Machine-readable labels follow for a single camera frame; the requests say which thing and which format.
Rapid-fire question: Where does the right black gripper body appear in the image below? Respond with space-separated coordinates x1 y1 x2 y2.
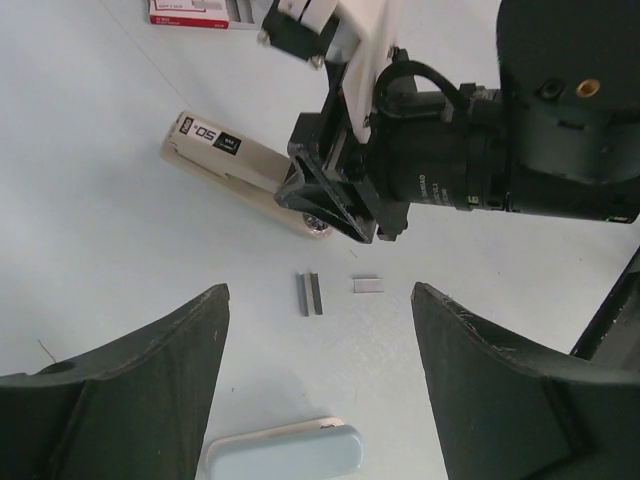
288 59 505 241

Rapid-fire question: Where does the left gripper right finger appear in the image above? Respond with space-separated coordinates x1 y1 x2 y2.
411 283 639 479

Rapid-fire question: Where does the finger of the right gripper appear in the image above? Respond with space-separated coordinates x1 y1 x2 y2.
274 156 375 244

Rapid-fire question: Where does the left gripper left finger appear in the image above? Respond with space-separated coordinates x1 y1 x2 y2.
1 284 229 479

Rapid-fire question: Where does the light blue stapler cover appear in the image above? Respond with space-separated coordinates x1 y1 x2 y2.
205 417 364 479

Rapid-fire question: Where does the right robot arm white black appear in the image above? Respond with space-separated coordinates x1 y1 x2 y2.
262 1 639 244

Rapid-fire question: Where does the short grey staple strip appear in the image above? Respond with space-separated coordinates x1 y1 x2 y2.
353 278 384 294

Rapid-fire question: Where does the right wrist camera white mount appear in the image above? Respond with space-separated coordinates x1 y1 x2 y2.
257 1 404 144

